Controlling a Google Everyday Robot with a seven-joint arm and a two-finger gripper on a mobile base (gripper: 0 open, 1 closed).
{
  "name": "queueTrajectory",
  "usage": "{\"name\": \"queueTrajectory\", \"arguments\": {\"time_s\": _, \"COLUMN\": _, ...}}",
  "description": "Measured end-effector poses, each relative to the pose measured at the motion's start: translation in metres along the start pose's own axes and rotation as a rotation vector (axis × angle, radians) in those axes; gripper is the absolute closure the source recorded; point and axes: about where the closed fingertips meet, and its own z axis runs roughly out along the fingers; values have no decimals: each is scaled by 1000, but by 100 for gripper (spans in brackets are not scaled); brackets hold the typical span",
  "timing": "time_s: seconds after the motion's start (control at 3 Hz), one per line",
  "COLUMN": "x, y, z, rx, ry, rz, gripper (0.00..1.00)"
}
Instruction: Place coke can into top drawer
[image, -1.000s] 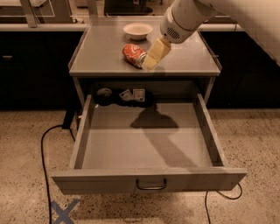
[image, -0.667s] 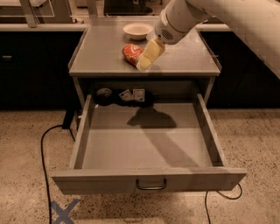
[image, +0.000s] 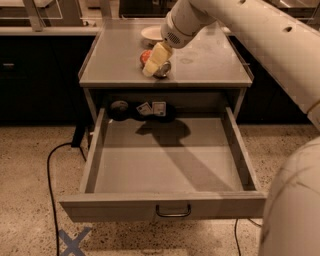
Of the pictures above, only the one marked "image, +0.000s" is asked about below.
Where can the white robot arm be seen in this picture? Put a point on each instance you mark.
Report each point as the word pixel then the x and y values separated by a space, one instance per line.
pixel 290 51

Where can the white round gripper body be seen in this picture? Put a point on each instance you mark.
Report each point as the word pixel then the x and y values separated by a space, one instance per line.
pixel 172 34

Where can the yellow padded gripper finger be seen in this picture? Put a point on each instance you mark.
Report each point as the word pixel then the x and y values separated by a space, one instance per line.
pixel 161 53

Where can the red coke can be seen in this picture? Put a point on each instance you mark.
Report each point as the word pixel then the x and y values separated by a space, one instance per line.
pixel 144 57

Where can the blue tape cross mark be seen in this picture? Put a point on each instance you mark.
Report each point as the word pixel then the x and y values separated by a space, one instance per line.
pixel 73 245

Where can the white ceramic bowl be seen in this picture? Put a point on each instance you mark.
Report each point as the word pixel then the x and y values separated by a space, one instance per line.
pixel 151 35

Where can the open grey top drawer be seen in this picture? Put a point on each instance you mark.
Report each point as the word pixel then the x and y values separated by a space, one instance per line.
pixel 133 166

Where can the metal drawer handle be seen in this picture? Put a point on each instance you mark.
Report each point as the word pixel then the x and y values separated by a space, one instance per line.
pixel 173 214

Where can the black round device with labels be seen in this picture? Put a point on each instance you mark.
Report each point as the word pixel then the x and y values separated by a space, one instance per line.
pixel 142 111

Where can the grey metal cabinet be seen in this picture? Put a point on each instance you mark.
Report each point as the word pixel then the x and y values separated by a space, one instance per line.
pixel 208 61

